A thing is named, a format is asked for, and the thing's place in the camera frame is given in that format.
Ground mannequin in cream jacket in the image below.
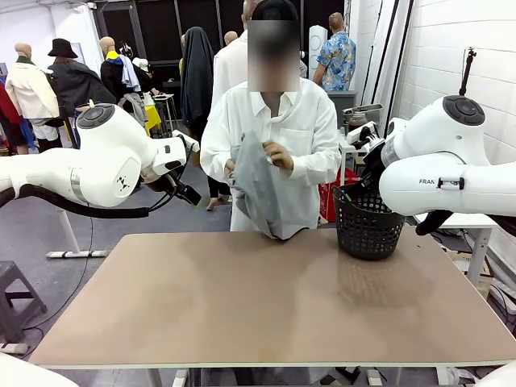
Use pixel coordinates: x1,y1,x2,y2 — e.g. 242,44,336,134
4,42,61,152

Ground mannequin with yellow blue scarf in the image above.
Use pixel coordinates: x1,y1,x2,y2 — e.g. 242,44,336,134
98,35,142,110

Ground grey cabinet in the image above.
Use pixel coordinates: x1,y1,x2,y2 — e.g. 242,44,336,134
326,90,358,122

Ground mannequin with white hat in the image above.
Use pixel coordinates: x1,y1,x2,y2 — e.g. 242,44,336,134
131,56,154,94

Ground white desk leg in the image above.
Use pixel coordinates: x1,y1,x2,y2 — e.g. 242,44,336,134
46,207,110,259

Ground yellow cloth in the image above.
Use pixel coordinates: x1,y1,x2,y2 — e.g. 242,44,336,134
143,103,162,137

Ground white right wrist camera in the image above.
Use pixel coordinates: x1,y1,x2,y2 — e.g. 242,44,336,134
347,123,384,148

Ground person's left forearm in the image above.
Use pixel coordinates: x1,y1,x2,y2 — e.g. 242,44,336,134
288,155,342,187

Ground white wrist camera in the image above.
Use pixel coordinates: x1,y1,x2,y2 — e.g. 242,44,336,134
347,123,384,148
172,129,201,153

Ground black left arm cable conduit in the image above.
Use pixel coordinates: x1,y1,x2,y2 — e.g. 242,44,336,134
0,183,150,219

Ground red garment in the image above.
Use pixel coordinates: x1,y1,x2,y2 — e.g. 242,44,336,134
0,82,23,126

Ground black perforated plastic basket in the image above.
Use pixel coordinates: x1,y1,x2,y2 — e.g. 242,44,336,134
332,183,406,261

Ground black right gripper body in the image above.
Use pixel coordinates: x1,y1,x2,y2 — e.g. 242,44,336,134
360,141,389,185

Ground dark glass jar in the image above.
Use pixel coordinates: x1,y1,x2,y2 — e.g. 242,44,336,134
347,112,368,132

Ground black tripod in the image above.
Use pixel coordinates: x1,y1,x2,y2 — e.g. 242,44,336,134
459,47,479,98

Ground tall mannequin in white shirt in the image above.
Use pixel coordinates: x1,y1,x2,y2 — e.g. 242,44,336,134
211,0,263,122

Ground white standing air conditioner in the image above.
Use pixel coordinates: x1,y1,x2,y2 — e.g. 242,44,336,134
308,24,330,84

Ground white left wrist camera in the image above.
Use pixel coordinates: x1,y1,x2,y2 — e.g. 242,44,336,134
172,129,201,153

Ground silver metal tray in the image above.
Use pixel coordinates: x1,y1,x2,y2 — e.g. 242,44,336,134
342,103,384,118

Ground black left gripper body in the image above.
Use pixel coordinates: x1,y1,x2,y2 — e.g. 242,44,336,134
140,171,187,194

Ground grey plastic step stool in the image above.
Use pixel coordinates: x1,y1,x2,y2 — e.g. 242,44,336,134
0,260,48,343

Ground white leaning boards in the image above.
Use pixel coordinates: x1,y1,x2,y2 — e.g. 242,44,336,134
362,0,414,106

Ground person's right forearm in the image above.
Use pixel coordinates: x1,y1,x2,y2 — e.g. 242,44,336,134
200,155,233,189

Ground grey hanging hoodie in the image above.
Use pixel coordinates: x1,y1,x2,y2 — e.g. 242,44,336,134
119,91,149,126

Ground person in white shirt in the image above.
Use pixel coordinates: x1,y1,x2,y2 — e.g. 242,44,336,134
200,0,342,243

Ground black cap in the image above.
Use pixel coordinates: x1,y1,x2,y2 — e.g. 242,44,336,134
252,0,299,21

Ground black bucket hat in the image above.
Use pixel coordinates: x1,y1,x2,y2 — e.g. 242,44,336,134
47,38,80,59

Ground red bag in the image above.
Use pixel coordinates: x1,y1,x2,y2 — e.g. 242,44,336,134
318,167,362,223

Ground grey training pants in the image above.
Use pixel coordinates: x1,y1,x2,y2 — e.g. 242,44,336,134
229,129,302,241

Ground mannequin in blue floral shirt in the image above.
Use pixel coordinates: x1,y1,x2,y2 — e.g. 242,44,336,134
316,11,358,93

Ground person's left hand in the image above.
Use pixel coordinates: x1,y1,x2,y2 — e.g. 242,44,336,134
262,139,294,178

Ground white side table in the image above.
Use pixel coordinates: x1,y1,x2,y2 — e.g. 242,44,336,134
413,212,503,285

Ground mannequin under dark cloak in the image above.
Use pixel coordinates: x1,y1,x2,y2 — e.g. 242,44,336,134
180,27,216,134

